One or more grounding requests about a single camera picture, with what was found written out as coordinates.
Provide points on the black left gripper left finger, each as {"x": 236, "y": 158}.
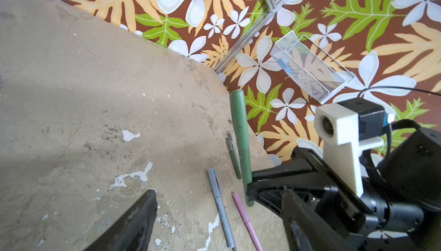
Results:
{"x": 133, "y": 230}

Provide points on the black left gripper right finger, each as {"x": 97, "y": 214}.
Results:
{"x": 305, "y": 230}

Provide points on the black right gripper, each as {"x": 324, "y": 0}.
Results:
{"x": 402, "y": 193}

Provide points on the light green pen body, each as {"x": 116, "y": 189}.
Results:
{"x": 233, "y": 155}

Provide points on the pink pen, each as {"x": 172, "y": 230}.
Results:
{"x": 246, "y": 221}

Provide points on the dark green pen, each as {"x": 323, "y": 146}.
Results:
{"x": 241, "y": 130}

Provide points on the grey blue pen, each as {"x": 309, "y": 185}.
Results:
{"x": 217, "y": 193}

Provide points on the white mesh basket right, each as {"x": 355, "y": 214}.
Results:
{"x": 311, "y": 67}

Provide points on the right aluminium corner post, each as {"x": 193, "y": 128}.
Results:
{"x": 272, "y": 8}

